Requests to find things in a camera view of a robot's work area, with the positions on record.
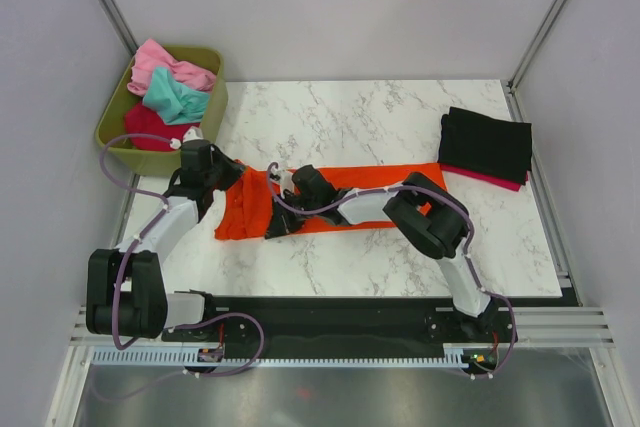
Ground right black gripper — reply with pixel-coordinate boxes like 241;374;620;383
265;191;320;239

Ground orange t shirt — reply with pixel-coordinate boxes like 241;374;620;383
214;163;447;241

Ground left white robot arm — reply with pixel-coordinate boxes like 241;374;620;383
85;139;246;350

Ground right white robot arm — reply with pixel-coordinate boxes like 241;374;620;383
265;163;494;341

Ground olive green plastic bin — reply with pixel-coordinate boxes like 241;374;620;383
95;45;228;177

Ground teal t shirt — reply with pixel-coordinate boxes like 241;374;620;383
142;67;210;125

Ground red t shirt in bin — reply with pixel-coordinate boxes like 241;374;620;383
124;102;199;152

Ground pink t shirt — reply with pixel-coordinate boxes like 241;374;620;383
127;39;216;97

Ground folded black t shirt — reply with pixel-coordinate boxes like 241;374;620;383
438;107;532;185

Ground folded magenta t shirt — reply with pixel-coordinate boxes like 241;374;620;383
440;164;523;192

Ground aluminium base extrusion rails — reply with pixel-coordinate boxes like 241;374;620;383
69;306;615;348

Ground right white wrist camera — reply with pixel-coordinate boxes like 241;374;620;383
269;169;295;193

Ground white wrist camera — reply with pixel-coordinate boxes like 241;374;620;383
169;127;204;150
269;169;295;193

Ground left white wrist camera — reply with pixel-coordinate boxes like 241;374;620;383
169;127;204;150

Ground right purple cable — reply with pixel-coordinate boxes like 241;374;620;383
267;161;517;381

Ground purple cable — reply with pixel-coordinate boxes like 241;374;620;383
267;161;517;381
99;133;265;379

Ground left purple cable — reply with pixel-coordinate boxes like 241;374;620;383
99;133;265;379

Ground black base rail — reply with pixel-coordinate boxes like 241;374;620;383
162;295;517;360

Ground white slotted cable duct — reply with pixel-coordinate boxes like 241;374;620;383
89;342;492;369

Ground right aluminium frame post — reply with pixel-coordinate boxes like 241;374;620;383
504;0;569;93

